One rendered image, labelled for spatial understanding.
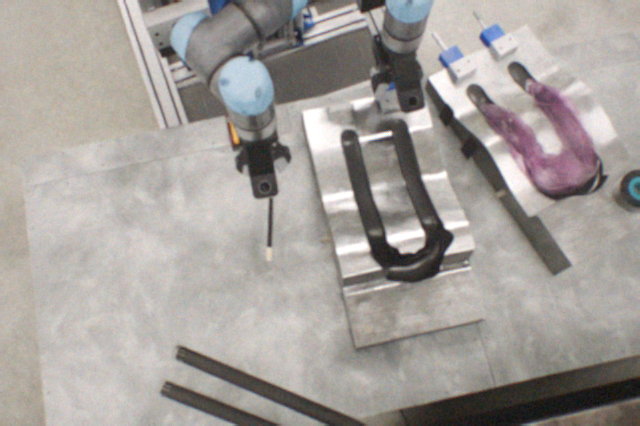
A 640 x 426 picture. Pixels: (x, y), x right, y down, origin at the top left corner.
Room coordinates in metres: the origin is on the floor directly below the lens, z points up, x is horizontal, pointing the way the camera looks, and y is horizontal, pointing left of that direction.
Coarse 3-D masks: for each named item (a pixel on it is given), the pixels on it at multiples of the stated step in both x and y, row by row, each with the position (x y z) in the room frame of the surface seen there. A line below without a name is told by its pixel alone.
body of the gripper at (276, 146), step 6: (276, 132) 0.47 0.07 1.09; (240, 138) 0.44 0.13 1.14; (270, 138) 0.44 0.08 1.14; (276, 138) 0.46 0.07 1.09; (240, 144) 0.45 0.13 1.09; (252, 144) 0.43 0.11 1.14; (258, 144) 0.43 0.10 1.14; (276, 144) 0.45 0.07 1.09; (276, 150) 0.44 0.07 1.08; (276, 156) 0.44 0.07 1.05; (246, 162) 0.43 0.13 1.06
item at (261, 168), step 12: (264, 144) 0.43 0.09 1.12; (252, 156) 0.41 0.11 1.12; (264, 156) 0.41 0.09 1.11; (252, 168) 0.40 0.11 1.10; (264, 168) 0.40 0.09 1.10; (252, 180) 0.38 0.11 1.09; (264, 180) 0.38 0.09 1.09; (276, 180) 0.38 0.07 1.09; (264, 192) 0.36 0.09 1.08; (276, 192) 0.36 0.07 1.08
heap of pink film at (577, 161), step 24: (552, 96) 0.61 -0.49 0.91; (504, 120) 0.56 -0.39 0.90; (552, 120) 0.56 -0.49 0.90; (576, 120) 0.56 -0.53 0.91; (528, 144) 0.50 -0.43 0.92; (576, 144) 0.51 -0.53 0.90; (528, 168) 0.46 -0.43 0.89; (552, 168) 0.46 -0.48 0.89; (576, 168) 0.46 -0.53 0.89; (552, 192) 0.41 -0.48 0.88
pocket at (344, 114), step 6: (330, 108) 0.61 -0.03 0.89; (336, 108) 0.61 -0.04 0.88; (342, 108) 0.61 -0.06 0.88; (348, 108) 0.62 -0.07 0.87; (354, 108) 0.61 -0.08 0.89; (336, 114) 0.61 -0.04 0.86; (342, 114) 0.61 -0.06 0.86; (348, 114) 0.61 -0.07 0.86; (354, 114) 0.60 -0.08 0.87; (336, 120) 0.59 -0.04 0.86; (342, 120) 0.59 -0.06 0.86; (348, 120) 0.59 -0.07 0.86; (354, 120) 0.59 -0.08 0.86
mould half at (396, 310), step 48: (336, 144) 0.53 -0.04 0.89; (384, 144) 0.52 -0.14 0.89; (432, 144) 0.52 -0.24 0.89; (336, 192) 0.42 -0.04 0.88; (384, 192) 0.42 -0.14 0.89; (432, 192) 0.41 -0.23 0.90; (336, 240) 0.31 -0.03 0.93; (384, 288) 0.23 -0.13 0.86; (432, 288) 0.22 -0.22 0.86; (384, 336) 0.13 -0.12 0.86
